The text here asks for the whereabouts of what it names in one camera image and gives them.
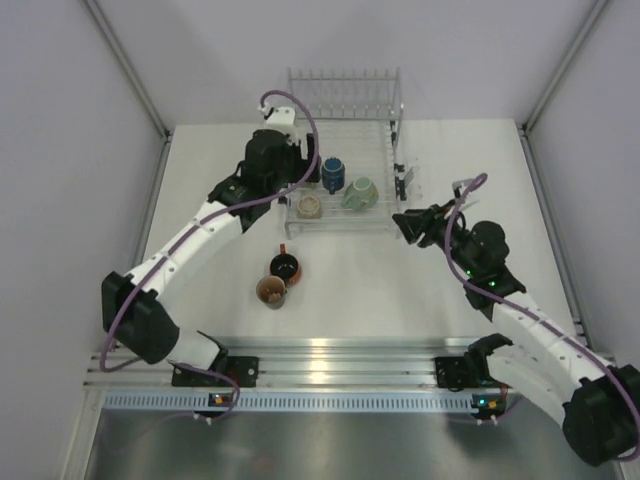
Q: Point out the aluminium rail base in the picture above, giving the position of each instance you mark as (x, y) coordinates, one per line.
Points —
(404, 364)

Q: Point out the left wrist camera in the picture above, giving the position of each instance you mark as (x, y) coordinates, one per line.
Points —
(281, 119)

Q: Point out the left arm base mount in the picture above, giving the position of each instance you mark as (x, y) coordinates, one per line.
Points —
(232, 370)

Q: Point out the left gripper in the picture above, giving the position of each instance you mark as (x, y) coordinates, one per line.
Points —
(301, 166)

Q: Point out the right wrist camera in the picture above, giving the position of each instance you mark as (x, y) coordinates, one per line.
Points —
(459, 187)

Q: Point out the teal green cup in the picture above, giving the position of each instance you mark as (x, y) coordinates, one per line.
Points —
(360, 195)

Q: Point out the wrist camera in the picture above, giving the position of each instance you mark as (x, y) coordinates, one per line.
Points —
(281, 119)
(459, 187)

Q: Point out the aluminium frame post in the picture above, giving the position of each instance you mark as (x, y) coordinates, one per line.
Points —
(117, 49)
(577, 44)

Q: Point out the beige speckled cup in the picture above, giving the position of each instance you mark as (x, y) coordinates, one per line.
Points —
(309, 207)

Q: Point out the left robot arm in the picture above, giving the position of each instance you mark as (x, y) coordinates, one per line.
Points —
(135, 305)

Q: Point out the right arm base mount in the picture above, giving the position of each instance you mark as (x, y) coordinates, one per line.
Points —
(457, 373)

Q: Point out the left aluminium frame post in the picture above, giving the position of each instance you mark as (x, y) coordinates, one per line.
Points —
(117, 49)

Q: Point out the black and red mug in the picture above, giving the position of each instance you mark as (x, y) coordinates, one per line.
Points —
(286, 267)

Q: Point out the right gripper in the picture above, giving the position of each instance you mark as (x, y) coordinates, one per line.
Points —
(416, 222)

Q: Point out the metal wire dish rack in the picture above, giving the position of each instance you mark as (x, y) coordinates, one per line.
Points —
(359, 116)

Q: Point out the slotted cable duct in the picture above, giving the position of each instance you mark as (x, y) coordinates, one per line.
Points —
(293, 402)

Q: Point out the dark blue mug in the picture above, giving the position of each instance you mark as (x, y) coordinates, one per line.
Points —
(333, 173)

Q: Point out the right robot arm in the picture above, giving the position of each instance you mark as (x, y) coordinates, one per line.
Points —
(595, 403)

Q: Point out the right aluminium frame post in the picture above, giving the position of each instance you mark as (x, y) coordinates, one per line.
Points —
(577, 44)

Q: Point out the brown mug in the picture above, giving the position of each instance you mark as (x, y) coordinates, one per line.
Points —
(271, 291)

